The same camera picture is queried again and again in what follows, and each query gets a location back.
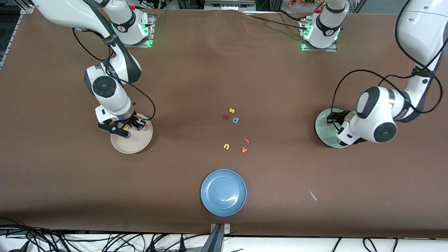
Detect beige plate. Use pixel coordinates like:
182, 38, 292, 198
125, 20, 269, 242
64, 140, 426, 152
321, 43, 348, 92
110, 113, 153, 154

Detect green plate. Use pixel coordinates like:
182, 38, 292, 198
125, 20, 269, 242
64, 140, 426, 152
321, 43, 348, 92
315, 108, 350, 148

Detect brown table cover sheet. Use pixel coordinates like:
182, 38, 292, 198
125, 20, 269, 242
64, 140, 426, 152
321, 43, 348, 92
0, 6, 448, 239

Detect blue plate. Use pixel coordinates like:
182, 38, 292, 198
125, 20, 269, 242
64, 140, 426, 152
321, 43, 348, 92
201, 169, 247, 217

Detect orange flowers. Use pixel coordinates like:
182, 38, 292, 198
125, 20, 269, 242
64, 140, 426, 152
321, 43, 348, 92
289, 0, 326, 8

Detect grey power strip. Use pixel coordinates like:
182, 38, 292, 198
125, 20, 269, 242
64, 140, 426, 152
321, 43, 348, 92
205, 0, 256, 11

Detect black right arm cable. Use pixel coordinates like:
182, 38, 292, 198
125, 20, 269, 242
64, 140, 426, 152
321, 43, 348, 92
72, 27, 156, 122

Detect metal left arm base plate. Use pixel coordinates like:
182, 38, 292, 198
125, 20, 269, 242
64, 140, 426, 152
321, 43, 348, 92
300, 19, 338, 52

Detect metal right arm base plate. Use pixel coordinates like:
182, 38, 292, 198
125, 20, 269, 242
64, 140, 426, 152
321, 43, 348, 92
116, 15, 156, 48

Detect black base power cable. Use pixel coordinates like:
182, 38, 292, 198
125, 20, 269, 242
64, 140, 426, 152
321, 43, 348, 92
243, 13, 309, 31

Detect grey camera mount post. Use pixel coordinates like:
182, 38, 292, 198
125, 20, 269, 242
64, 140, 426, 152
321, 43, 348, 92
201, 223, 231, 252

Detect aluminium table edge rail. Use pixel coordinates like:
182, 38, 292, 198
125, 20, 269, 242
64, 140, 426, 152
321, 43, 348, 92
0, 0, 34, 68

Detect black floor cable tangle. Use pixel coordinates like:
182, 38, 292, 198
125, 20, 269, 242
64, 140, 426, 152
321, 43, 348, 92
0, 217, 210, 252

